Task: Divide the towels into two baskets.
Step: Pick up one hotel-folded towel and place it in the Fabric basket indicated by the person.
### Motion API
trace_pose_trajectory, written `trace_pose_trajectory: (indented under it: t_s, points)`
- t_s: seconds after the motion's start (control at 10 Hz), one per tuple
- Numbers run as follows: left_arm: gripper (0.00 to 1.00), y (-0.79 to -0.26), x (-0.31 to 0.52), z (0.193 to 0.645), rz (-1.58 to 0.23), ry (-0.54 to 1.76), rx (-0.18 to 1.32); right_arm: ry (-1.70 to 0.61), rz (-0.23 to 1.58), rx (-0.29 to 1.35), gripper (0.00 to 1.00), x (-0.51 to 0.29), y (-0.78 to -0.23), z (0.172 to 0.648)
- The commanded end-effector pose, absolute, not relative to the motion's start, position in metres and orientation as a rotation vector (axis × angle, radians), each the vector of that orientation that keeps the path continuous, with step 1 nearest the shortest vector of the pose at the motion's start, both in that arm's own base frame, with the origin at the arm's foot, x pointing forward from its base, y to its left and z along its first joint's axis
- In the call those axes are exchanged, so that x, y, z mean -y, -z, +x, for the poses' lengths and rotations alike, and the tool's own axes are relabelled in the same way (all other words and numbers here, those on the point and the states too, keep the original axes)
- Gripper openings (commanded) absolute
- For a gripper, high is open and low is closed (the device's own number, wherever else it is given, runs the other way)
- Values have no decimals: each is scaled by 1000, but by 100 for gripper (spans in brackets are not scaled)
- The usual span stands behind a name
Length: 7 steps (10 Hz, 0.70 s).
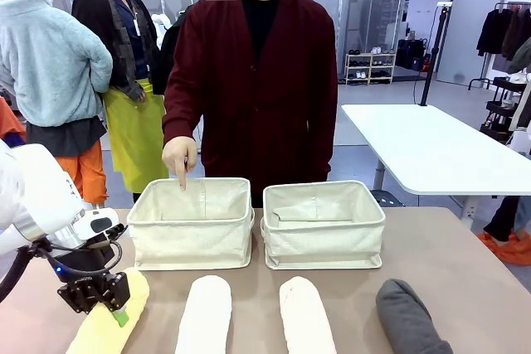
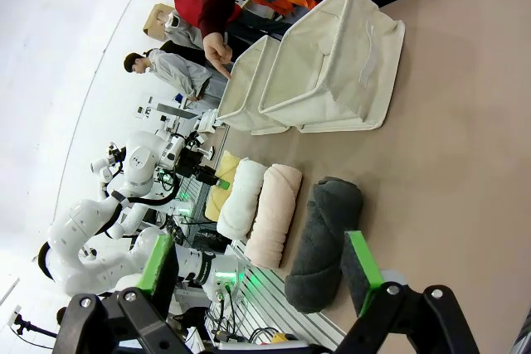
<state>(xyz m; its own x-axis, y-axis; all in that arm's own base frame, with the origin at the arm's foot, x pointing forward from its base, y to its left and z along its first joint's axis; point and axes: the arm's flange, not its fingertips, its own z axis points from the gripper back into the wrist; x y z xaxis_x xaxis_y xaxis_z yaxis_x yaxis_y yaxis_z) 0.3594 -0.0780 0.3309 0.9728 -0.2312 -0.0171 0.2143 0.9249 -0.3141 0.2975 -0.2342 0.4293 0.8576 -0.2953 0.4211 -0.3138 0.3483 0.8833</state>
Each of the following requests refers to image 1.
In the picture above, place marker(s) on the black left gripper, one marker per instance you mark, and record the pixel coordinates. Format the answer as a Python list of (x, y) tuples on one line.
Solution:
[(83, 265)]

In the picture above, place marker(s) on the yellow towel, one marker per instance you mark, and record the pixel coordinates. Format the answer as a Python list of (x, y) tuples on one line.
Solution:
[(99, 335)]

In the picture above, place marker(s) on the white towel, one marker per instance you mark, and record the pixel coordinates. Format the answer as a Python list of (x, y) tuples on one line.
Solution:
[(205, 316)]

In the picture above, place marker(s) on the person's left forearm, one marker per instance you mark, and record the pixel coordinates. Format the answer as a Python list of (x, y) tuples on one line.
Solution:
[(329, 138)]

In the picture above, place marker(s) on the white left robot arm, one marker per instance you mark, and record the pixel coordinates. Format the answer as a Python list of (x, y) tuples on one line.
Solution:
[(33, 188)]

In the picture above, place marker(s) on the person's right forearm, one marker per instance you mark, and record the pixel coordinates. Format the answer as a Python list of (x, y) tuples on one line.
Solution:
[(178, 117)]

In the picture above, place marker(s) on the person's right hand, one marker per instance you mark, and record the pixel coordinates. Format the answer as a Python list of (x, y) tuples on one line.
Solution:
[(178, 157)]

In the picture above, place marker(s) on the beige fabric basket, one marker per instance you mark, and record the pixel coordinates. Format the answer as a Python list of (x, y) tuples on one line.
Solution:
[(186, 244), (323, 248)]

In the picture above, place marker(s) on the orange trousers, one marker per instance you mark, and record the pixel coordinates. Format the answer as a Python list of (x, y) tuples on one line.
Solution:
[(89, 176)]

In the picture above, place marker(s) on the yellow green apron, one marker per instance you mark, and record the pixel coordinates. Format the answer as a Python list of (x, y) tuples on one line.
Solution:
[(137, 142)]

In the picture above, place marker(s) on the orange garment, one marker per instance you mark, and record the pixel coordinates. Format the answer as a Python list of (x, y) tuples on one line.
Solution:
[(10, 119)]

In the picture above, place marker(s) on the cream pink rolled towel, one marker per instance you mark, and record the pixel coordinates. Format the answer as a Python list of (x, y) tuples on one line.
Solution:
[(307, 316)]

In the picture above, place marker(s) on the mannequin in light blue fleece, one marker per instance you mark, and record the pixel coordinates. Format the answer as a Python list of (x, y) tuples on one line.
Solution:
[(50, 68)]

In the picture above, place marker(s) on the person in maroon cardigan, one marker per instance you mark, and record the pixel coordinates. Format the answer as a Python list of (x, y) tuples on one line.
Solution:
[(257, 101)]

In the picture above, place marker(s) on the mannequin in black jacket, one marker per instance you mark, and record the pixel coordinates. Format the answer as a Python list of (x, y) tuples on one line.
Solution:
[(124, 39)]

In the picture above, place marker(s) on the grey rolled towel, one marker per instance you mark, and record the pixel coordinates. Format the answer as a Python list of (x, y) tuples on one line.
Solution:
[(408, 323)]

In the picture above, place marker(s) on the wooden shoe rack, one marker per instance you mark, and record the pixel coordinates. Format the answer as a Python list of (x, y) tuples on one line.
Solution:
[(370, 68)]

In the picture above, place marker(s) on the white table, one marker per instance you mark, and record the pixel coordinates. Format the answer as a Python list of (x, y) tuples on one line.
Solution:
[(435, 151)]

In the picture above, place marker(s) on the black bags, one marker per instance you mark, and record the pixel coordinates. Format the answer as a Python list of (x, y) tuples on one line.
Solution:
[(410, 53)]

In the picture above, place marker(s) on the orange shoe covers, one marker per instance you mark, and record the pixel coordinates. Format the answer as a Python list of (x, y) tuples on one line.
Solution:
[(510, 248)]

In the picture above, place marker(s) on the black utility cart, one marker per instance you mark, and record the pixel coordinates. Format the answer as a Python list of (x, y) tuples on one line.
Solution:
[(502, 113)]

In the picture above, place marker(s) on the clothes rack with dark coats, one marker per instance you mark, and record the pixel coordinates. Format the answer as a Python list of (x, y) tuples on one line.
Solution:
[(504, 35)]

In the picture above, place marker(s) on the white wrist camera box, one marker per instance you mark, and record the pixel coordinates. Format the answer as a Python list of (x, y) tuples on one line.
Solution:
[(99, 223)]

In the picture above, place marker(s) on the black camera pole stand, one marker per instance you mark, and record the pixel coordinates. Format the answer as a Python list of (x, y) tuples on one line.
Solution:
[(431, 59)]

